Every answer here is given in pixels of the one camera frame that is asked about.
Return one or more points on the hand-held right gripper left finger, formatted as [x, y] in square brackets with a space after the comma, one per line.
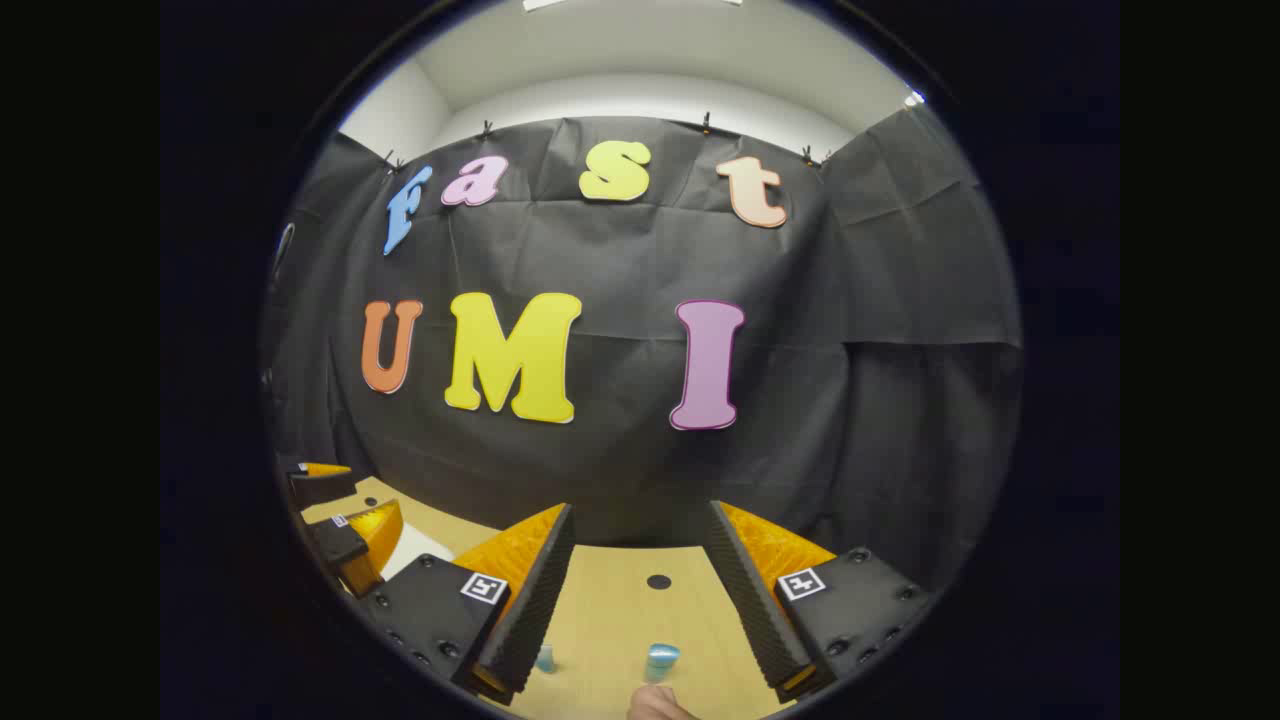
[530, 610]

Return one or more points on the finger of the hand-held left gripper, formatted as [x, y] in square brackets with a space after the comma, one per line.
[322, 488]
[340, 545]

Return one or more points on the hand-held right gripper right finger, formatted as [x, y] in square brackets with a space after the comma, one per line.
[750, 600]

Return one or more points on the small pale blue bottle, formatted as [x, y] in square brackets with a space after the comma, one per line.
[545, 659]

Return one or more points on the white suitcase with grey lining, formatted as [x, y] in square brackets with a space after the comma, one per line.
[418, 550]

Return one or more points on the blue capped skincare tube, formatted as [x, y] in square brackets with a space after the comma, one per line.
[661, 662]

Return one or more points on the black backdrop cloth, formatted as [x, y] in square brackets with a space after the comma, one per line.
[600, 250]

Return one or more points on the white ceiling light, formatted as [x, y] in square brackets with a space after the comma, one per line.
[630, 4]

